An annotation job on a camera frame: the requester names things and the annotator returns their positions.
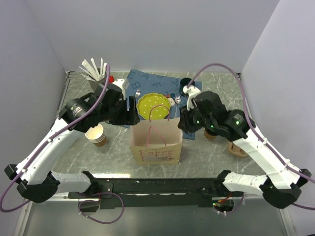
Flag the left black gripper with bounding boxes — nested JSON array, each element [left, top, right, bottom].
[[101, 96, 140, 125]]

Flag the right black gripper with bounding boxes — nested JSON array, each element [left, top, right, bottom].
[[177, 100, 215, 133]]

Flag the brown paper cup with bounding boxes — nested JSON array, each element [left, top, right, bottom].
[[204, 129, 217, 140]]

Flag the pink paper gift bag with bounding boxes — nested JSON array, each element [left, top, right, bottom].
[[129, 112, 183, 165]]

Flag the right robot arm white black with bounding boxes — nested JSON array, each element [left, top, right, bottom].
[[178, 86, 311, 209]]

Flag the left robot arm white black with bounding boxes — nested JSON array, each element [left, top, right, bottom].
[[5, 79, 140, 203]]

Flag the yellow-green dotted plate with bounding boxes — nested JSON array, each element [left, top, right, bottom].
[[137, 93, 171, 120]]

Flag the silver spoon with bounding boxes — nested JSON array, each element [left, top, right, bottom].
[[174, 95, 181, 118]]

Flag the silver fork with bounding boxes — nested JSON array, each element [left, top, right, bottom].
[[134, 89, 141, 98]]

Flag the cartoon mouse figurine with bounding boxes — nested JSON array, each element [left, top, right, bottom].
[[165, 93, 176, 106]]

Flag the dark green mug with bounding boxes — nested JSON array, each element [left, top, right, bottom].
[[179, 78, 191, 97]]

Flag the stack of brown paper cups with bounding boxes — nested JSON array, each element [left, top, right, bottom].
[[85, 123, 107, 147]]

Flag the grey straw holder cup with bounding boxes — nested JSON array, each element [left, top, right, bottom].
[[88, 74, 106, 91]]

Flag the white wrapped straws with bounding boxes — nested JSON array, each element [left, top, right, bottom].
[[79, 58, 107, 82]]

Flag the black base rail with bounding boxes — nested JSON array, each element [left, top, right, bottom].
[[68, 177, 233, 209]]

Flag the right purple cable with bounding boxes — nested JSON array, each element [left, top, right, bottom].
[[187, 63, 315, 214]]

